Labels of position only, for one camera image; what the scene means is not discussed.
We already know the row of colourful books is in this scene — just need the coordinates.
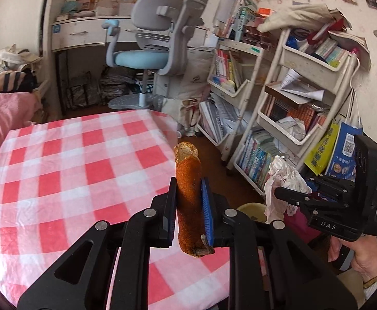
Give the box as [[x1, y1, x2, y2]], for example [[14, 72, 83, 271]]
[[285, 27, 352, 69]]

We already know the crumpled white paper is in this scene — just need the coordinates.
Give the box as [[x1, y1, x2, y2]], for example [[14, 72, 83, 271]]
[[277, 116, 308, 142]]

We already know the beige cloth bag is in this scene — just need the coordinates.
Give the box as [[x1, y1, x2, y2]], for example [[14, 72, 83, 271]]
[[258, 4, 352, 34]]

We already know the row of red spine books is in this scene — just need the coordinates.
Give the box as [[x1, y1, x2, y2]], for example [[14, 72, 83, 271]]
[[215, 49, 245, 88]]

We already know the stack of spiral notebooks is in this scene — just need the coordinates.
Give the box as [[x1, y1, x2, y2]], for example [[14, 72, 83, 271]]
[[200, 98, 241, 144]]

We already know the row of blue spine books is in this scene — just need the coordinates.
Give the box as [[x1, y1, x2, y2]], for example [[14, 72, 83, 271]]
[[238, 128, 282, 190]]

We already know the white desk with drawers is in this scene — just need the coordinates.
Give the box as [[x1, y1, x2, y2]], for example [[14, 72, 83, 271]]
[[50, 14, 215, 117]]

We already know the stack of upright workbooks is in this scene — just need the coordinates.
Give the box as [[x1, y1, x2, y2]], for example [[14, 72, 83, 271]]
[[214, 0, 261, 41]]

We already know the person's right hand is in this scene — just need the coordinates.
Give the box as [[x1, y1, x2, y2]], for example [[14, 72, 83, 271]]
[[327, 235, 377, 284]]

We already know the red white checkered tablecloth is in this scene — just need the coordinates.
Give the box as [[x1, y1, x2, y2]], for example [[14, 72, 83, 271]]
[[0, 109, 270, 310]]

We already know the teal container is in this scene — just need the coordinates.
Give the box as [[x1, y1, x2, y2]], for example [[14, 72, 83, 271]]
[[61, 0, 79, 14]]

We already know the grey blue desk chair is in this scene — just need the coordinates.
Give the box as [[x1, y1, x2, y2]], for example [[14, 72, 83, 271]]
[[102, 0, 210, 110]]

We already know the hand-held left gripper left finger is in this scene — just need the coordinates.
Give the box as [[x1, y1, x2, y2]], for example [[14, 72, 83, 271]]
[[17, 177, 180, 310]]

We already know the pink duvet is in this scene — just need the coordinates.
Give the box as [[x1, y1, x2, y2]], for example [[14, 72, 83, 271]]
[[0, 93, 43, 188]]

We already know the white plastic wrapper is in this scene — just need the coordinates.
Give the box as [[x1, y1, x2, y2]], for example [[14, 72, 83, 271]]
[[264, 155, 312, 224]]

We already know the narrow white rolling cart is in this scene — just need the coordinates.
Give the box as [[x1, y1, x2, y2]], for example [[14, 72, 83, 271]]
[[197, 38, 267, 146]]

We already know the floral fabric bag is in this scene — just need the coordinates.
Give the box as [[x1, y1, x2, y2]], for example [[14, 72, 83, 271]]
[[176, 98, 202, 137]]

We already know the white tote bag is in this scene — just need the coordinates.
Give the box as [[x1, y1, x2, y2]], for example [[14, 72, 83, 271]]
[[175, 50, 215, 112]]

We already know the yellow round bin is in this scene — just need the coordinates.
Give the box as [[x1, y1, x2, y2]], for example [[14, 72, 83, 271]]
[[236, 202, 269, 224]]

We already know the wide white rolling cart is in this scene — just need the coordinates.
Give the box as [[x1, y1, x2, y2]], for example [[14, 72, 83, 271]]
[[229, 27, 361, 198]]

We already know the clear bag with black trim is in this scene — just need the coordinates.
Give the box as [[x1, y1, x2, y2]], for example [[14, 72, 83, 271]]
[[66, 73, 101, 108]]

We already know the row of dark spine books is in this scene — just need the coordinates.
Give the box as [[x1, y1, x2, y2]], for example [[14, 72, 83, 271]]
[[266, 95, 327, 136]]

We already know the pink bag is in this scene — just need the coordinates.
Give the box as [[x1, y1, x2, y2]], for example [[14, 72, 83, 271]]
[[284, 204, 325, 243]]

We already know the white folded paper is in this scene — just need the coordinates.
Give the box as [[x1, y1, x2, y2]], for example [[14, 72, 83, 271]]
[[280, 69, 325, 101]]

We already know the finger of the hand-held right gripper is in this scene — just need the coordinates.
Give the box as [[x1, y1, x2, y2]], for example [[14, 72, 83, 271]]
[[274, 187, 354, 215], [305, 174, 356, 197]]

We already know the yellow shopping bag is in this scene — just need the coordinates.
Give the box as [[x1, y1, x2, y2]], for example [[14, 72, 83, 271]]
[[305, 122, 340, 175]]

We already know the white wardrobe with tree decal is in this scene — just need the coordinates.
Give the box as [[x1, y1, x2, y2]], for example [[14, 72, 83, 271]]
[[0, 0, 53, 72]]

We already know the blue shopping bag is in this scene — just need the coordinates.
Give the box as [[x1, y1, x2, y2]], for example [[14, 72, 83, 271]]
[[325, 121, 364, 180]]

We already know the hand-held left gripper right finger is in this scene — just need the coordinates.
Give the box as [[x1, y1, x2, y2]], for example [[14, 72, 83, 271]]
[[201, 177, 359, 310]]

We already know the pink wire organizer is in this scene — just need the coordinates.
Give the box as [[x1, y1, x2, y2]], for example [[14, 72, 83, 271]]
[[242, 22, 281, 50]]

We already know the orange peel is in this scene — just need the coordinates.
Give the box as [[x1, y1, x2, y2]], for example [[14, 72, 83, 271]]
[[173, 141, 215, 259]]

